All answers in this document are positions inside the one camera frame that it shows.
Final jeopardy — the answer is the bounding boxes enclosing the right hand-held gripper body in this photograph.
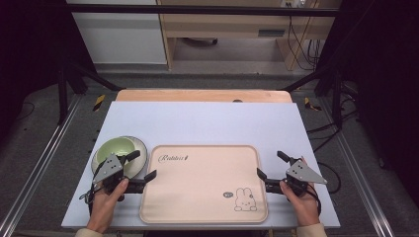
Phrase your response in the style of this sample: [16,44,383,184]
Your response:
[265,157,328,198]

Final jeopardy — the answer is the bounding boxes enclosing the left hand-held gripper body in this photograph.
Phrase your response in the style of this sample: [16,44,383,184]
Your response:
[92,153,146,202]

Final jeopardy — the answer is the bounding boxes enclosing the green bowl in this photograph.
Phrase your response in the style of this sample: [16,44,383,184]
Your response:
[91,135,149,181]
[96,136,139,166]

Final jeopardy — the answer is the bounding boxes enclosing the person's right hand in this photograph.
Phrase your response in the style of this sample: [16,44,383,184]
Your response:
[279,156,321,228]

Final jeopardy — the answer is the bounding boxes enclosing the person's left hand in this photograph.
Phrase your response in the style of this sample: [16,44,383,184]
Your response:
[85,177,129,235]

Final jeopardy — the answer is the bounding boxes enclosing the pink tray with rabbit print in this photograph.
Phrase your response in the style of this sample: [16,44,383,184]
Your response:
[138,144,269,225]

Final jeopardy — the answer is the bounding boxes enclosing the yellow black tape marker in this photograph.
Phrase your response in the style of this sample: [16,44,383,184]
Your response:
[92,94,107,113]
[302,96,323,113]

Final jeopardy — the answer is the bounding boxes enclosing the white table board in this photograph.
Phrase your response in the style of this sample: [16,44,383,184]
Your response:
[60,100,342,231]

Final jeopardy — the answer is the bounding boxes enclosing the black metal stand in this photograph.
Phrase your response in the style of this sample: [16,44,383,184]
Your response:
[56,57,124,126]
[282,60,344,130]

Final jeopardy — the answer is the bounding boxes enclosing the wooden table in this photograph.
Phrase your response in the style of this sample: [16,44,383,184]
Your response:
[115,88,293,104]

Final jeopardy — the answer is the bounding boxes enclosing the white cabinet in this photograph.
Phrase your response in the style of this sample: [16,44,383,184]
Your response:
[66,0,168,66]

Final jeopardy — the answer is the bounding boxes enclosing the dark curtain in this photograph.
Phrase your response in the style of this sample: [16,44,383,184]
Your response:
[0,0,97,141]
[315,0,419,200]

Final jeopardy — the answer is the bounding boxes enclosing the light wooden desk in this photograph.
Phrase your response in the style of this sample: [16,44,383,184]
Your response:
[155,0,342,71]

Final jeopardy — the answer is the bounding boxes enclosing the white power strip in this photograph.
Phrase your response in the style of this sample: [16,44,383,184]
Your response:
[280,0,308,9]

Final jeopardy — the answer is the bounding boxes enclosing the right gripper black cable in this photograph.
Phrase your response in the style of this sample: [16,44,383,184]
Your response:
[305,183,323,216]

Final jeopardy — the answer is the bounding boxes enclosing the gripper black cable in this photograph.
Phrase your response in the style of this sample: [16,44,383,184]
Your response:
[305,183,323,216]
[78,160,106,216]

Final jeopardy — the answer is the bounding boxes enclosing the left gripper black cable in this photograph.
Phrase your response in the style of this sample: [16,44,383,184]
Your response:
[78,160,106,216]

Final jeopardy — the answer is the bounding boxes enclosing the black floor cables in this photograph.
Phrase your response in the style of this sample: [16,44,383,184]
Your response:
[305,80,361,196]

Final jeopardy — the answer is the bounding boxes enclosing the metal floor rail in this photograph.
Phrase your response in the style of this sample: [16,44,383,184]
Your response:
[319,98,396,237]
[0,94,84,233]

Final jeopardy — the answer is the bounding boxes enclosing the thin black floor cable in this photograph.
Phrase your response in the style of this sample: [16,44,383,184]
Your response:
[15,101,37,121]

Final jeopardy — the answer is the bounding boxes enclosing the hanging black cables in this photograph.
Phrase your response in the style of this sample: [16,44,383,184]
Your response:
[287,15,324,71]

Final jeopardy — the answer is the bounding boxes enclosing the black frame crossbar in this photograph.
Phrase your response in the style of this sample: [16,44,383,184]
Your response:
[64,3,341,18]

